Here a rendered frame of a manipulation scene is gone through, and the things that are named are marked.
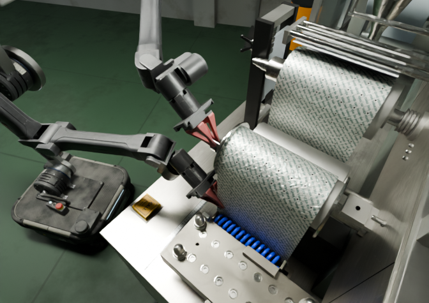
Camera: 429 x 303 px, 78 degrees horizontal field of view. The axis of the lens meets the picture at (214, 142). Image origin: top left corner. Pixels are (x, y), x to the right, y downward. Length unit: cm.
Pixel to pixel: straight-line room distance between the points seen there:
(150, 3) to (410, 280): 82
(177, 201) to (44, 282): 127
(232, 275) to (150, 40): 63
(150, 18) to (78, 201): 136
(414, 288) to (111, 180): 177
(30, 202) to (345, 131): 186
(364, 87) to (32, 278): 201
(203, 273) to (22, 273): 157
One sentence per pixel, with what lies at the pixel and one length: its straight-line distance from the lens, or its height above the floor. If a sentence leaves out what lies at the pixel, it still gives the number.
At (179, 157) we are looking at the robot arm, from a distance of 73.
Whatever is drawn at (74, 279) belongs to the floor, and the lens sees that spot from 200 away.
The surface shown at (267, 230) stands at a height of 111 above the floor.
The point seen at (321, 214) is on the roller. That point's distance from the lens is 57.
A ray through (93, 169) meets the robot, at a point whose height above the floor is 24.
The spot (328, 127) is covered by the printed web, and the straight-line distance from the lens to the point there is 71.
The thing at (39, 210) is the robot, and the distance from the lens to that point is 201.
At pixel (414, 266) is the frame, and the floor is 146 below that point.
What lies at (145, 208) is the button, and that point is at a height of 92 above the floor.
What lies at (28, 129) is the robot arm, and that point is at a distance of 100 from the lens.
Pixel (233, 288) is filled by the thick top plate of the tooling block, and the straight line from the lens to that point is 74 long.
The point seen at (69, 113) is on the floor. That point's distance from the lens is 296.
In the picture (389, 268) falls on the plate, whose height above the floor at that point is 143.
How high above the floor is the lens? 175
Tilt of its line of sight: 49 degrees down
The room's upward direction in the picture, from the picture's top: straight up
